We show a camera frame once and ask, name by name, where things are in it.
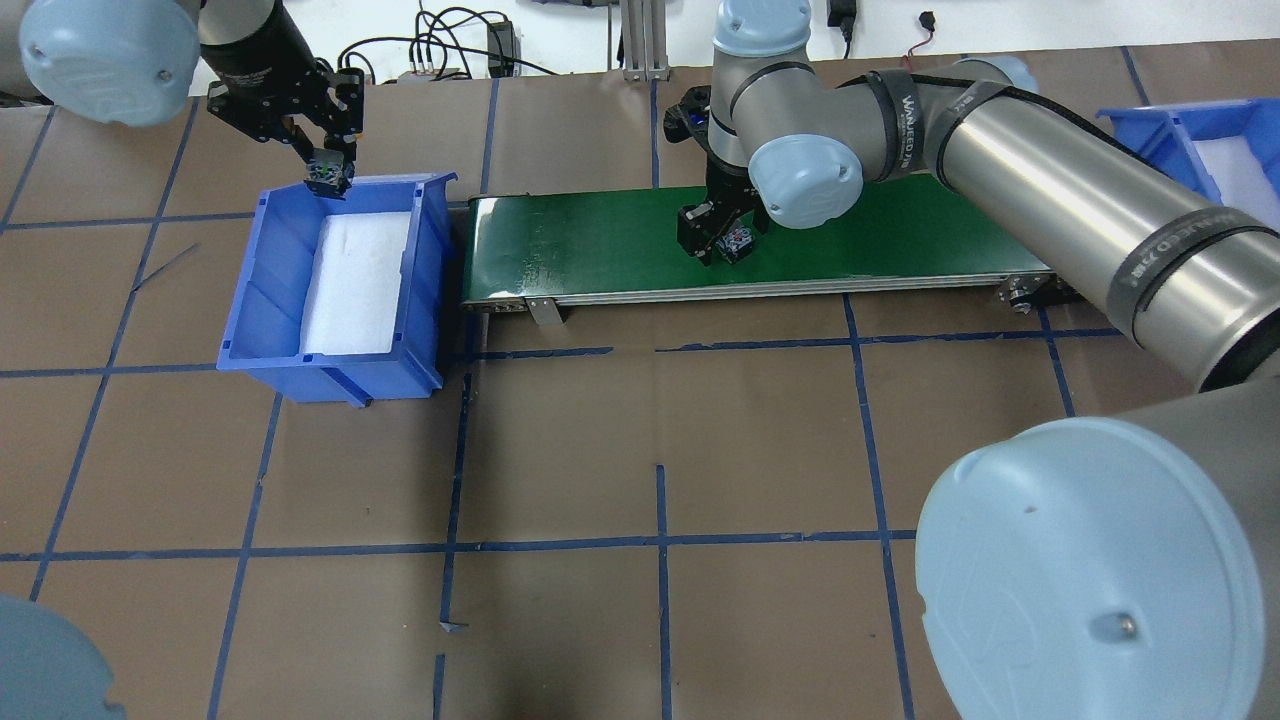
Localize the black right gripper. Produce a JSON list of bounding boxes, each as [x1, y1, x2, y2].
[[677, 152, 769, 266]]

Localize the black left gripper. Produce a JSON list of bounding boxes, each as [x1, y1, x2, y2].
[[207, 41, 366, 181]]

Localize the yellow push button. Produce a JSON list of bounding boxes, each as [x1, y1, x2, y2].
[[303, 149, 355, 201]]

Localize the red push button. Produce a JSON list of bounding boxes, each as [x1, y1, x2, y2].
[[716, 225, 755, 265]]

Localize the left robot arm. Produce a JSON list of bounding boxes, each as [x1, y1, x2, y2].
[[1, 1, 364, 719]]

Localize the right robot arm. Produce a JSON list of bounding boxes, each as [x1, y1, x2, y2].
[[664, 1, 1279, 719]]

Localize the white foam in left bin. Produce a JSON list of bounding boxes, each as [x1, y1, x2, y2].
[[300, 211, 411, 356]]

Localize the white foam in bin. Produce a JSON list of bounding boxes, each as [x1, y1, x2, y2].
[[1194, 135, 1279, 231], [300, 211, 411, 356]]

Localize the green conveyor belt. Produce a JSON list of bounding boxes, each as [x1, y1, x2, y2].
[[461, 176, 1052, 313]]

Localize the blue bin on left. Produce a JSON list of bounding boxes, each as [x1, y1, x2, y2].
[[216, 173, 454, 407]]

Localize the blue bin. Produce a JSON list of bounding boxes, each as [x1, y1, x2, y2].
[[216, 173, 454, 407], [1097, 97, 1279, 231]]

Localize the black power adapter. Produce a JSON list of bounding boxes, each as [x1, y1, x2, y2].
[[486, 20, 520, 78]]

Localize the blue bin on right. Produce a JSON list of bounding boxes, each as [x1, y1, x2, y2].
[[1097, 97, 1279, 231]]

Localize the white foam in right bin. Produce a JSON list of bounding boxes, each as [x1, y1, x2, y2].
[[1194, 135, 1279, 231]]

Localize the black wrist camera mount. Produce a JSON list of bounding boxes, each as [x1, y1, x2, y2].
[[662, 85, 710, 154]]

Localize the aluminium frame post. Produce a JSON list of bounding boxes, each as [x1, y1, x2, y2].
[[620, 0, 671, 82]]

